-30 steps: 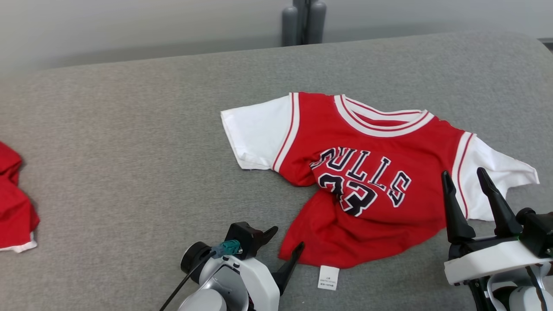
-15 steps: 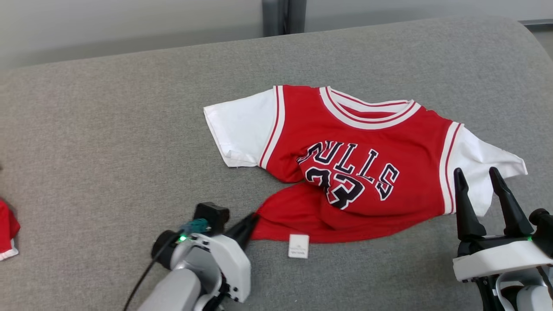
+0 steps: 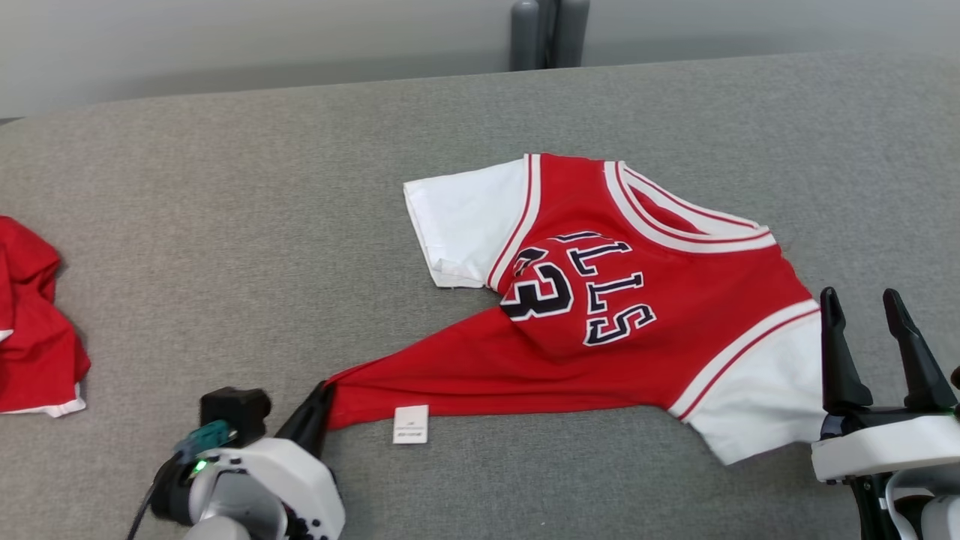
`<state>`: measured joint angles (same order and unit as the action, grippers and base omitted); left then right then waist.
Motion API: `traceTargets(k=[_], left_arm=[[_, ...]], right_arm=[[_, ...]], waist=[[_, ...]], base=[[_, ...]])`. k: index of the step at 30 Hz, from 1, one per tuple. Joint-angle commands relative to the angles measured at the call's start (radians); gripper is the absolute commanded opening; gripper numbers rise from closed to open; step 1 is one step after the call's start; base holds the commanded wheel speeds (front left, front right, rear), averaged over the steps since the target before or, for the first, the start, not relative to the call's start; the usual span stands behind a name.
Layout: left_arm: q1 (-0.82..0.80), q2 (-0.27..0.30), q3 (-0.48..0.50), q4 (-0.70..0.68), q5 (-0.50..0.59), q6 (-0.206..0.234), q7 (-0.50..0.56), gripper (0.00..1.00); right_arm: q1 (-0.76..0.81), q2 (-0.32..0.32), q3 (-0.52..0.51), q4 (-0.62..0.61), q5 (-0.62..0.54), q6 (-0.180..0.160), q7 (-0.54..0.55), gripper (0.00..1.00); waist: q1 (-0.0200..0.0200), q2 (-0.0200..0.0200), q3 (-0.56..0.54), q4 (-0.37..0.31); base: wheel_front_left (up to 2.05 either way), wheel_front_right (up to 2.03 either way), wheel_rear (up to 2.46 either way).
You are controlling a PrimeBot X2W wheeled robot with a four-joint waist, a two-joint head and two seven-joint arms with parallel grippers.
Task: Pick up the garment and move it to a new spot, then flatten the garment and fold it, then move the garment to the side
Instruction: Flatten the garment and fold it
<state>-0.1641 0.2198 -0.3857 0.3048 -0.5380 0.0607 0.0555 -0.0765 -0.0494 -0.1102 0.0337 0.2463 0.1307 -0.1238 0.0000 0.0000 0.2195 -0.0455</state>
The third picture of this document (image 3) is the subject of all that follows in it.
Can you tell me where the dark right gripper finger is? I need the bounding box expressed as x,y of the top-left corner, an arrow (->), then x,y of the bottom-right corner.
818,286 -> 875,415
882,288 -> 959,413

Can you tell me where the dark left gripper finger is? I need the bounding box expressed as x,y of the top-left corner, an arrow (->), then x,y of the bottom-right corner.
275,379 -> 337,460

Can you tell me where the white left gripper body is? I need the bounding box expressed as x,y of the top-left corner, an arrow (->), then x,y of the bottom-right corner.
187,436 -> 347,540

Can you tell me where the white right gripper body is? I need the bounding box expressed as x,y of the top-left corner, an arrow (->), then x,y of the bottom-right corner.
811,405 -> 960,485

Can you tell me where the red white basketball jersey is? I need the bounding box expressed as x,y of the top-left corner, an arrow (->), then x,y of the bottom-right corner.
325,151 -> 827,467

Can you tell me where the red shorts white stripe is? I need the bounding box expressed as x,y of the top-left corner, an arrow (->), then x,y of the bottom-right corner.
0,215 -> 92,419

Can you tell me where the teal connector black cable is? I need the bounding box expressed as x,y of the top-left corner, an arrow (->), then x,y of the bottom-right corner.
126,419 -> 235,540

